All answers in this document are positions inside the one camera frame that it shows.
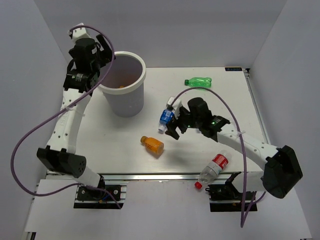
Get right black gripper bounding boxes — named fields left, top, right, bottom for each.
left=164, top=106, right=201, bottom=141

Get clear bottle blue label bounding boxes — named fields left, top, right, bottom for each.
left=158, top=107, right=174, bottom=133

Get clear bottle red label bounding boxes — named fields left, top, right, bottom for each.
left=194, top=150, right=232, bottom=190

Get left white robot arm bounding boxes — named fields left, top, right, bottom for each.
left=36, top=34, right=113, bottom=200

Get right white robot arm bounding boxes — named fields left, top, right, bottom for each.
left=165, top=97, right=303, bottom=200

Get white plastic bin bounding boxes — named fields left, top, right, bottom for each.
left=98, top=51, right=147, bottom=118

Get green plastic bottle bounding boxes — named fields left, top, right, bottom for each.
left=184, top=77, right=212, bottom=88

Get blue table label right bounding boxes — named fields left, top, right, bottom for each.
left=224, top=67, right=243, bottom=72

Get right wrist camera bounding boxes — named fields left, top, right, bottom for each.
left=166, top=96, right=183, bottom=119

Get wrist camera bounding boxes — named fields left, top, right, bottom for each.
left=68, top=23, right=90, bottom=43
left=166, top=96, right=183, bottom=119

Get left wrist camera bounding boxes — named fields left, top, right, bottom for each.
left=68, top=23, right=90, bottom=43

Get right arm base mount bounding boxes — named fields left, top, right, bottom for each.
left=205, top=172, right=243, bottom=213

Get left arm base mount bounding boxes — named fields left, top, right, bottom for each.
left=73, top=184, right=127, bottom=210

